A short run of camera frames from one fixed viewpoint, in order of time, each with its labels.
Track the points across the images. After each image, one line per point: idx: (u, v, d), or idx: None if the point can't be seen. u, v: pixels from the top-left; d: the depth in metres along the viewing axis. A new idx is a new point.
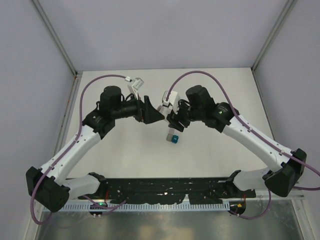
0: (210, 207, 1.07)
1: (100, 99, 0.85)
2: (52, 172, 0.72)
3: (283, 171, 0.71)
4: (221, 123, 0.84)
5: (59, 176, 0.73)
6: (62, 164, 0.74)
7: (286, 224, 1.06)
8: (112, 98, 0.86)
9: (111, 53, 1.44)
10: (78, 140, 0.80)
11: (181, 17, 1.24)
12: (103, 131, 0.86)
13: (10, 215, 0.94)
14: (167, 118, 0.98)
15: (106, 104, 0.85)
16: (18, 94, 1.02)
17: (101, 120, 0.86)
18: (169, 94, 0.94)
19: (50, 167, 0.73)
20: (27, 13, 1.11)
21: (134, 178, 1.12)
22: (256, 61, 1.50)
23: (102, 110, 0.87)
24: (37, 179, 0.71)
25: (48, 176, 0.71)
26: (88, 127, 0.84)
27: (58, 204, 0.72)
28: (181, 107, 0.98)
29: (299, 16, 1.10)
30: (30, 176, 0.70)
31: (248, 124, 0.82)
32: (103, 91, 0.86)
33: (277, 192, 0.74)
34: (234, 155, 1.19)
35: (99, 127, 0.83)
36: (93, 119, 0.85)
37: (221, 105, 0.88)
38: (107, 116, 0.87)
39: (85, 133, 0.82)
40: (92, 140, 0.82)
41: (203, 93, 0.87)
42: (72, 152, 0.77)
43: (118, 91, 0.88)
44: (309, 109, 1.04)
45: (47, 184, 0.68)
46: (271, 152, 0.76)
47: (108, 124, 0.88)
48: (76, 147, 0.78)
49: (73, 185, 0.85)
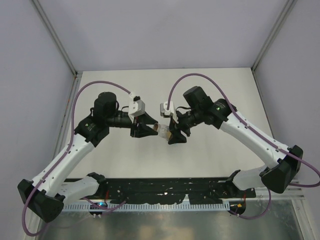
0: (210, 207, 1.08)
1: (94, 106, 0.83)
2: (43, 185, 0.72)
3: (279, 168, 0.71)
4: (218, 120, 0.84)
5: (50, 189, 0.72)
6: (53, 176, 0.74)
7: (286, 224, 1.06)
8: (106, 106, 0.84)
9: (111, 53, 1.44)
10: (69, 151, 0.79)
11: (181, 17, 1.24)
12: (96, 139, 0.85)
13: (10, 215, 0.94)
14: (170, 128, 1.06)
15: (100, 111, 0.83)
16: (19, 94, 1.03)
17: (94, 128, 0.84)
18: (169, 102, 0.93)
19: (41, 180, 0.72)
20: (28, 13, 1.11)
21: (135, 178, 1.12)
22: (256, 62, 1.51)
23: (96, 117, 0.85)
24: (29, 191, 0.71)
25: (40, 190, 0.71)
26: (80, 135, 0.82)
27: (52, 214, 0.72)
28: (179, 116, 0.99)
29: (299, 16, 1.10)
30: (22, 188, 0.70)
31: (245, 121, 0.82)
32: (98, 97, 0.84)
33: (274, 189, 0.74)
34: (234, 155, 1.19)
35: (92, 135, 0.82)
36: (85, 127, 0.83)
37: (218, 101, 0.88)
38: (101, 123, 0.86)
39: (76, 143, 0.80)
40: (85, 149, 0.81)
41: (199, 93, 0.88)
42: (63, 164, 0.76)
43: (114, 98, 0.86)
44: (309, 108, 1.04)
45: (38, 198, 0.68)
46: (268, 149, 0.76)
47: (100, 132, 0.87)
48: (67, 158, 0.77)
49: (69, 192, 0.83)
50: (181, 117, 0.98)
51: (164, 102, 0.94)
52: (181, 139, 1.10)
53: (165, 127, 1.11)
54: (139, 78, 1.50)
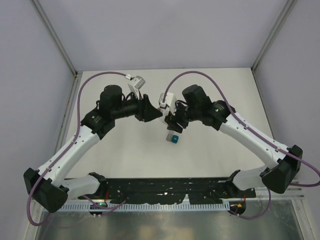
0: (210, 207, 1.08)
1: (101, 98, 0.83)
2: (49, 174, 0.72)
3: (279, 167, 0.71)
4: (217, 121, 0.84)
5: (56, 178, 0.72)
6: (59, 165, 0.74)
7: (286, 224, 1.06)
8: (113, 98, 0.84)
9: (111, 53, 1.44)
10: (76, 141, 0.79)
11: (181, 17, 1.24)
12: (102, 131, 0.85)
13: (10, 215, 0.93)
14: (165, 119, 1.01)
15: (106, 103, 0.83)
16: (18, 94, 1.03)
17: (100, 120, 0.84)
18: (166, 95, 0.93)
19: (47, 169, 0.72)
20: (28, 13, 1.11)
21: (134, 178, 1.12)
22: (256, 62, 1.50)
23: (102, 110, 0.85)
24: (35, 180, 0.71)
25: (45, 179, 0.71)
26: (86, 127, 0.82)
27: (56, 205, 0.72)
28: (178, 107, 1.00)
29: (299, 16, 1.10)
30: (27, 178, 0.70)
31: (244, 122, 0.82)
32: (104, 90, 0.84)
33: (273, 188, 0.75)
34: (234, 155, 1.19)
35: (98, 127, 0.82)
36: (92, 119, 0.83)
37: (217, 103, 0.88)
38: (107, 116, 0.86)
39: (83, 134, 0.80)
40: (91, 141, 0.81)
41: (199, 93, 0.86)
42: (69, 154, 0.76)
43: (120, 90, 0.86)
44: (309, 108, 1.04)
45: (44, 186, 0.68)
46: (267, 149, 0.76)
47: (107, 125, 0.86)
48: (74, 149, 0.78)
49: (72, 185, 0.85)
50: (180, 109, 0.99)
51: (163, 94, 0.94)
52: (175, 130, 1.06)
53: None
54: None
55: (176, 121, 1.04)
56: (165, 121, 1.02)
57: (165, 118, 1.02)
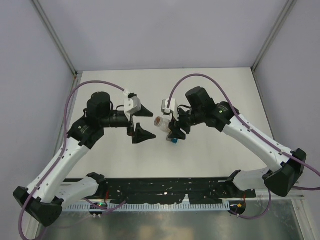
0: (210, 207, 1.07)
1: (87, 107, 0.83)
2: (38, 192, 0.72)
3: (283, 171, 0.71)
4: (221, 123, 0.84)
5: (46, 195, 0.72)
6: (48, 182, 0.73)
7: (286, 224, 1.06)
8: (100, 107, 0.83)
9: (111, 53, 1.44)
10: (63, 156, 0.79)
11: (181, 17, 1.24)
12: (91, 141, 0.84)
13: (10, 216, 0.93)
14: (169, 126, 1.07)
15: (93, 112, 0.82)
16: (18, 94, 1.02)
17: (87, 130, 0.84)
18: (170, 100, 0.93)
19: (36, 187, 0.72)
20: (28, 13, 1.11)
21: (134, 178, 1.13)
22: (256, 62, 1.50)
23: (89, 119, 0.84)
24: (25, 199, 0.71)
25: (35, 197, 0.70)
26: (74, 139, 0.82)
27: (49, 220, 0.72)
28: (180, 113, 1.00)
29: (299, 16, 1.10)
30: (17, 196, 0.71)
31: (248, 124, 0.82)
32: (90, 98, 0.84)
33: (277, 192, 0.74)
34: (235, 155, 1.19)
35: (85, 138, 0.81)
36: (78, 129, 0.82)
37: (221, 104, 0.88)
38: (95, 125, 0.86)
39: (70, 147, 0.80)
40: (79, 153, 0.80)
41: (202, 94, 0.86)
42: (57, 169, 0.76)
43: (106, 98, 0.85)
44: (309, 109, 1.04)
45: (34, 205, 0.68)
46: (271, 152, 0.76)
47: (95, 134, 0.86)
48: (62, 163, 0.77)
49: (67, 195, 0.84)
50: (182, 115, 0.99)
51: (166, 100, 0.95)
52: (178, 136, 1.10)
53: (166, 122, 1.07)
54: (139, 78, 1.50)
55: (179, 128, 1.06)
56: (169, 127, 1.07)
57: (169, 124, 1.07)
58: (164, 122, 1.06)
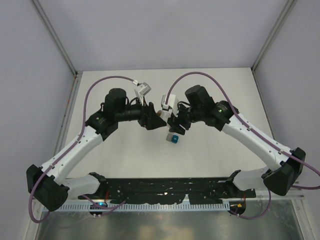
0: (210, 207, 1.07)
1: (105, 100, 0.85)
2: (52, 171, 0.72)
3: (282, 170, 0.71)
4: (221, 121, 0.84)
5: (59, 175, 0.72)
6: (62, 163, 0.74)
7: (286, 224, 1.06)
8: (116, 101, 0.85)
9: (112, 53, 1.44)
10: (80, 141, 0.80)
11: (181, 17, 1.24)
12: (106, 132, 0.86)
13: (10, 216, 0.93)
14: (168, 122, 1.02)
15: (111, 106, 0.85)
16: (19, 94, 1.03)
17: (105, 122, 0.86)
18: (168, 97, 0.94)
19: (50, 166, 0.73)
20: (28, 13, 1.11)
21: (134, 178, 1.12)
22: (256, 62, 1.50)
23: (106, 112, 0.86)
24: (37, 177, 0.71)
25: (48, 175, 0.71)
26: (91, 128, 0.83)
27: (56, 203, 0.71)
28: (180, 109, 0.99)
29: (299, 16, 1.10)
30: (31, 174, 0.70)
31: (247, 123, 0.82)
32: (109, 93, 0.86)
33: (276, 191, 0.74)
34: (235, 155, 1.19)
35: (102, 128, 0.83)
36: (96, 120, 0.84)
37: (220, 103, 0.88)
38: (111, 118, 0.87)
39: (87, 134, 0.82)
40: (95, 141, 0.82)
41: (202, 93, 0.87)
42: (73, 153, 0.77)
43: (123, 93, 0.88)
44: (309, 109, 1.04)
45: (46, 182, 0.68)
46: (270, 152, 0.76)
47: (111, 126, 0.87)
48: (78, 147, 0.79)
49: (73, 185, 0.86)
50: (181, 110, 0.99)
51: (165, 96, 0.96)
52: (178, 132, 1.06)
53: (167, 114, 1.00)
54: (140, 78, 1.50)
55: (179, 123, 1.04)
56: (168, 123, 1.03)
57: (168, 120, 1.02)
58: (165, 116, 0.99)
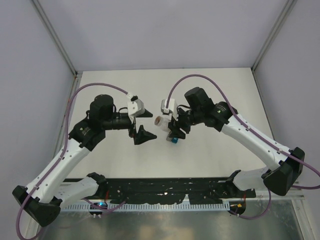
0: (210, 207, 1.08)
1: (90, 108, 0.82)
2: (37, 192, 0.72)
3: (281, 169, 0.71)
4: (220, 123, 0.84)
5: (44, 196, 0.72)
6: (47, 183, 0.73)
7: (286, 224, 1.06)
8: (103, 109, 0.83)
9: (111, 53, 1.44)
10: (63, 157, 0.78)
11: (182, 17, 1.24)
12: (91, 143, 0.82)
13: (10, 216, 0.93)
14: (169, 126, 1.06)
15: (96, 114, 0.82)
16: (19, 94, 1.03)
17: (89, 132, 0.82)
18: (168, 101, 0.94)
19: (35, 187, 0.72)
20: (28, 13, 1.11)
21: (134, 178, 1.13)
22: (256, 62, 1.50)
23: (92, 121, 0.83)
24: (23, 198, 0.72)
25: (34, 197, 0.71)
26: (75, 141, 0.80)
27: (47, 220, 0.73)
28: (180, 113, 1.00)
29: (299, 17, 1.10)
30: (16, 195, 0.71)
31: (246, 123, 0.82)
32: (94, 100, 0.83)
33: (277, 192, 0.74)
34: (235, 155, 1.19)
35: (86, 140, 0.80)
36: (80, 131, 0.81)
37: (220, 104, 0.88)
38: (97, 127, 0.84)
39: (70, 149, 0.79)
40: (79, 155, 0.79)
41: (201, 94, 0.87)
42: (57, 171, 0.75)
43: (110, 100, 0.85)
44: (309, 109, 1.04)
45: (32, 205, 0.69)
46: (269, 151, 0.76)
47: (96, 136, 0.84)
48: (61, 164, 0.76)
49: (66, 195, 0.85)
50: (181, 114, 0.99)
51: (165, 100, 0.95)
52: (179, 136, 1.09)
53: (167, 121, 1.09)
54: (139, 78, 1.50)
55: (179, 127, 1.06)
56: (168, 126, 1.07)
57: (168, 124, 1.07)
58: (164, 122, 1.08)
